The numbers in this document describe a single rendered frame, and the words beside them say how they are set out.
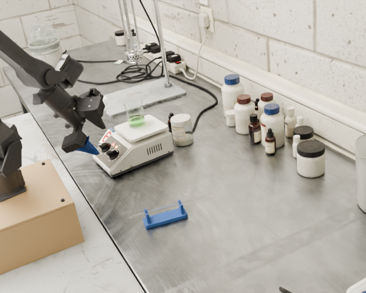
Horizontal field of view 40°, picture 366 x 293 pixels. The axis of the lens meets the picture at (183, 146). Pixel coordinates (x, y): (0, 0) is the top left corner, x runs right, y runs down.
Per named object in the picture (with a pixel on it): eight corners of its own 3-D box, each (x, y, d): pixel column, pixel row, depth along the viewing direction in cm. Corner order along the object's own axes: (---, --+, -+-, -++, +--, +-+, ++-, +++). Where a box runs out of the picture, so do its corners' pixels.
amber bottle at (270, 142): (268, 149, 139) (266, 125, 136) (277, 151, 137) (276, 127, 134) (264, 154, 137) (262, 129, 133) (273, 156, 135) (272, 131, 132)
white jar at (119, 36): (131, 43, 252) (128, 30, 249) (121, 46, 248) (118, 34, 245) (124, 41, 256) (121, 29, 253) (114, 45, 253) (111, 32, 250)
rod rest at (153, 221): (146, 229, 114) (143, 216, 112) (143, 221, 117) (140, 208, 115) (188, 217, 116) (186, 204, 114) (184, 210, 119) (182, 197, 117)
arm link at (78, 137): (42, 134, 119) (61, 125, 116) (60, 82, 131) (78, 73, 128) (65, 154, 124) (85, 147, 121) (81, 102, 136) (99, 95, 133)
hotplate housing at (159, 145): (111, 179, 135) (106, 153, 131) (93, 161, 145) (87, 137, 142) (182, 151, 144) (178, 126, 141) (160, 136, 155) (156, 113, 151)
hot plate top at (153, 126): (131, 143, 135) (131, 140, 135) (112, 129, 144) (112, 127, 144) (169, 129, 140) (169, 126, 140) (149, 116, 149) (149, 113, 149)
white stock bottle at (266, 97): (262, 131, 149) (261, 99, 145) (256, 123, 154) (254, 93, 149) (280, 127, 150) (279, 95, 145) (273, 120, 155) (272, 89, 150)
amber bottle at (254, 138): (247, 143, 143) (245, 117, 140) (252, 138, 146) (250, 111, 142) (258, 145, 142) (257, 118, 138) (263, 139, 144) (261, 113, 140)
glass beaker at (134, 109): (135, 120, 147) (131, 95, 143) (150, 122, 144) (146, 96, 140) (122, 129, 142) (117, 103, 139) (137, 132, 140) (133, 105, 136)
